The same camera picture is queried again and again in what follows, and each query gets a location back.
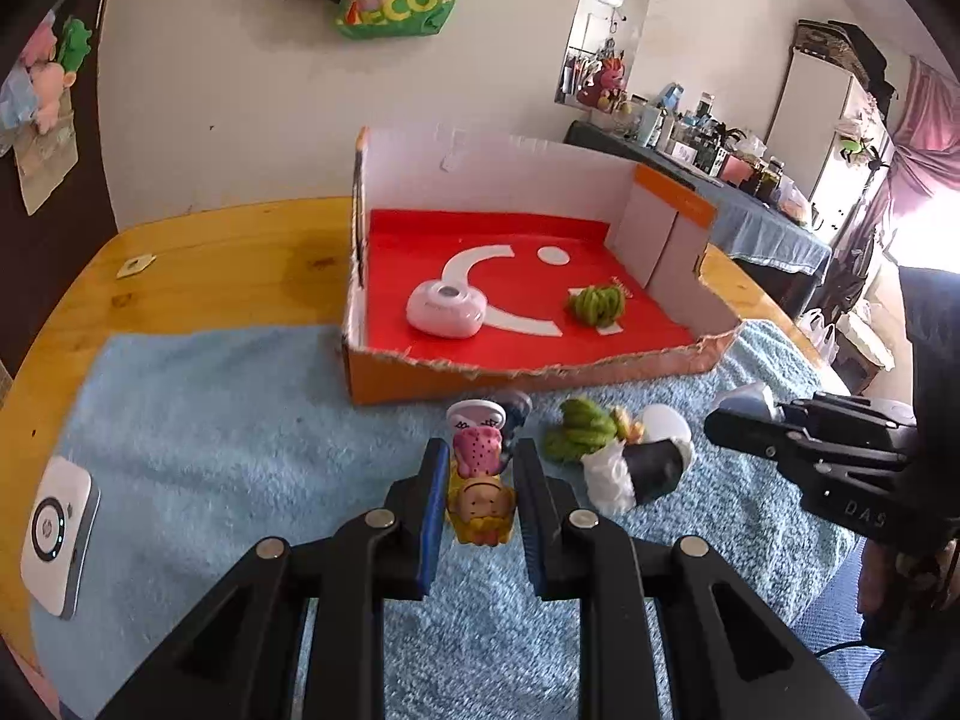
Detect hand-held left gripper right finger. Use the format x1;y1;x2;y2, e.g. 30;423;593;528
512;437;871;720

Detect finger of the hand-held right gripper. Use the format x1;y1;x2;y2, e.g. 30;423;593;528
703;406;827;497
778;392;917;434

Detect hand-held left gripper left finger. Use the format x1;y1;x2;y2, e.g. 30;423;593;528
97;437;451;720

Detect round white container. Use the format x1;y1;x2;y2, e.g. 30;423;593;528
712;382;781;421

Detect pink and yellow girl figurine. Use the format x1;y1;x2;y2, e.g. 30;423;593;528
446;400;518;545

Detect black and white sushi toy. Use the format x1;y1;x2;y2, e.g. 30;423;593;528
583;403;695;515

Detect blue policeman figurine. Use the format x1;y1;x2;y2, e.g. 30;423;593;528
499;390;535;462

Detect cardboard box with red bottom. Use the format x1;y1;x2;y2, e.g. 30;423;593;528
341;126;743;406

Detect white plastic bags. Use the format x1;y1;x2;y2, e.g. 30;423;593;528
799;304;893;391

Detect green toy banana bunch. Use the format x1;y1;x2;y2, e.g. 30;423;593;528
544;397;623;464
564;283;627;329

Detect cloth-covered side table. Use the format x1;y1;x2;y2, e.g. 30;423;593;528
566;120;833;293

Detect white round device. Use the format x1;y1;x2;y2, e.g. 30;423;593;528
406;279;488;338

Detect light blue fluffy blanket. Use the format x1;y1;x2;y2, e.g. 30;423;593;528
30;319;860;720

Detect white refrigerator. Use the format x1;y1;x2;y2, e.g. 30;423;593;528
765;52;875;230

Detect pink curtain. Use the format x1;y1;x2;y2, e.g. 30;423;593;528
862;56;960;260

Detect clutter of bottles and jars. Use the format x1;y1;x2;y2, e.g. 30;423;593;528
615;82;815;226

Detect dark bag on refrigerator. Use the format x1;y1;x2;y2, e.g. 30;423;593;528
795;19;893;95

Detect white pocket photo printer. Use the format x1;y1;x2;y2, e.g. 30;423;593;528
20;456;101;620

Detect pink dragon plush toy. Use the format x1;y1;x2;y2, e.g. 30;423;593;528
576;56;629;110

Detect dark brown door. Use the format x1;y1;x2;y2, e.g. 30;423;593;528
0;0;121;383

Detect blue plush toy in bag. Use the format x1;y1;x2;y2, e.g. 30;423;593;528
0;75;38;128

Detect green plush toy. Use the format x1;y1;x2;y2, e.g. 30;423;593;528
56;17;92;76

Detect wall mirror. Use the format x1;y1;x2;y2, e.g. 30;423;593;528
555;0;653;110

